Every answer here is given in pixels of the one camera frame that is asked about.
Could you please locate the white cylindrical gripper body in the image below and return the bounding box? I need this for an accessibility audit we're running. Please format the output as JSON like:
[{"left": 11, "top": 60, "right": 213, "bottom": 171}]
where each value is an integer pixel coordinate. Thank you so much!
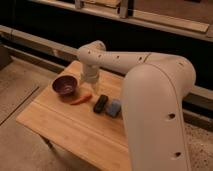
[{"left": 81, "top": 64, "right": 99, "bottom": 84}]

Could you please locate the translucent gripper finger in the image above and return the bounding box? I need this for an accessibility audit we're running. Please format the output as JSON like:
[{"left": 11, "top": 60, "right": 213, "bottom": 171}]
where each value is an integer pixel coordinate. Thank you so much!
[{"left": 91, "top": 83, "right": 98, "bottom": 92}]

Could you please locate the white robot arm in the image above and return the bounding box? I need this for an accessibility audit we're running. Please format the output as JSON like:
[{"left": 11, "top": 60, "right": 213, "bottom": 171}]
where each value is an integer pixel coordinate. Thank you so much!
[{"left": 77, "top": 41, "right": 196, "bottom": 171}]

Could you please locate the purple ceramic bowl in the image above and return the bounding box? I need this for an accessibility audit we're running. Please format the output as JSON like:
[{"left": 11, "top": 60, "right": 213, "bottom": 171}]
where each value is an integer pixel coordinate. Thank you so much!
[{"left": 52, "top": 75, "right": 78, "bottom": 96}]

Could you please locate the black rectangular block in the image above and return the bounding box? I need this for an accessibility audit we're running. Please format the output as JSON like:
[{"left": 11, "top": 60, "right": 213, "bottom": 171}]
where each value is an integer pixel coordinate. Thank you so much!
[{"left": 93, "top": 95, "right": 108, "bottom": 113}]

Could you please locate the blue sponge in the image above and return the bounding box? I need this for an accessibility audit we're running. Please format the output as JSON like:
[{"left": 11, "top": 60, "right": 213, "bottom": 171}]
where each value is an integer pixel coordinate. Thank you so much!
[{"left": 106, "top": 99, "right": 121, "bottom": 118}]

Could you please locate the wooden table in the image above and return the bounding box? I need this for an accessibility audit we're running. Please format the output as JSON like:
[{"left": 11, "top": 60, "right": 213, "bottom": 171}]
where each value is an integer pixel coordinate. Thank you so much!
[{"left": 15, "top": 60, "right": 133, "bottom": 171}]

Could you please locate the metal window rail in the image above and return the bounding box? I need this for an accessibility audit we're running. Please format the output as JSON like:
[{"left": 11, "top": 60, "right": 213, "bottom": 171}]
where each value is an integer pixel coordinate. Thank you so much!
[{"left": 0, "top": 25, "right": 77, "bottom": 61}]

